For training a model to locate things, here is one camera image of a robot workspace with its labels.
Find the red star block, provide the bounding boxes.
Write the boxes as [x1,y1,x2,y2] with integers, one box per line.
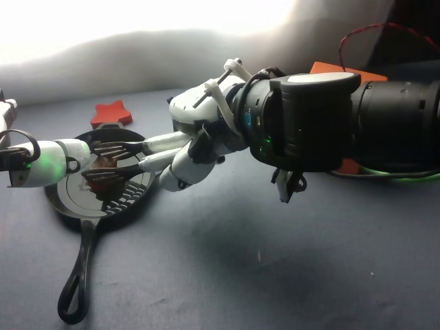
[89,99,133,129]

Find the steel tongs with taped handles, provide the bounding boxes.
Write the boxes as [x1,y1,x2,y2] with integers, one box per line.
[81,132,194,182]

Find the brown meat chunk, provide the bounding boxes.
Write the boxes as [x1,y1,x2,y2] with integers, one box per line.
[89,155,121,201]

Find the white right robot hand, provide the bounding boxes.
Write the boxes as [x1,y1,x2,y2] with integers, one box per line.
[158,81,252,194]

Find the green cable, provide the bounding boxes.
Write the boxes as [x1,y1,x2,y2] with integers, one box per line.
[329,164,440,184]

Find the red twisted cable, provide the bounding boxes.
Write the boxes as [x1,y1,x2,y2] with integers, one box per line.
[339,23,440,72]

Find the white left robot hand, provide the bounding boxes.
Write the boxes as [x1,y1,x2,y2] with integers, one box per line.
[0,89,91,189]

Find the white backdrop sheet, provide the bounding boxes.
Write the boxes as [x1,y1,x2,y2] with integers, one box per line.
[0,0,393,104]

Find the large orange cube block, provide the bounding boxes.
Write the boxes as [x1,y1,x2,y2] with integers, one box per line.
[309,60,388,175]

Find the black cast iron pan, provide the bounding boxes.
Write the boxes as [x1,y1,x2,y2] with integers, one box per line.
[43,129,162,326]

